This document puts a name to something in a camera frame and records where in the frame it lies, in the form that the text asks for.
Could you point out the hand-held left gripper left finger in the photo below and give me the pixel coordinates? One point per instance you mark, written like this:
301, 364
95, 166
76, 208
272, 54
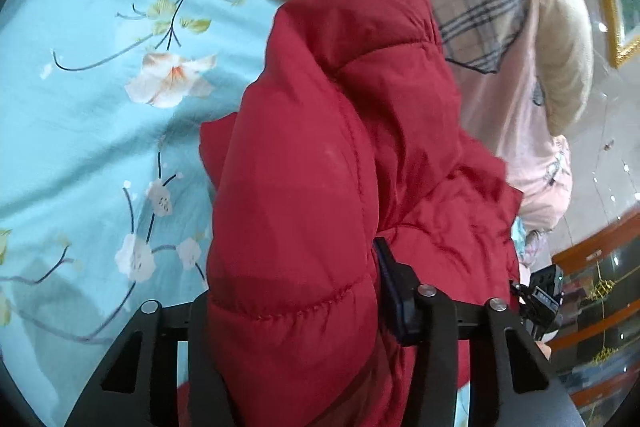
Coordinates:
197, 347

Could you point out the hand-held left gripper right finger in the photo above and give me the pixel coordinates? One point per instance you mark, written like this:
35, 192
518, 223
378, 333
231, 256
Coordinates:
395, 302

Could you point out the red quilted jacket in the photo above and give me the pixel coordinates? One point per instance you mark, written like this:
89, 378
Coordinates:
325, 167

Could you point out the wooden glass cabinet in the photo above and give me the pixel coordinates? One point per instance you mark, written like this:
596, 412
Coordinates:
600, 277

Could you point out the cream pillow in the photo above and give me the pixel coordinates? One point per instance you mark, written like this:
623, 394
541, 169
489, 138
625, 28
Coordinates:
565, 57

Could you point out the light blue floral bed sheet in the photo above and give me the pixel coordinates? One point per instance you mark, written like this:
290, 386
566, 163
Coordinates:
90, 117

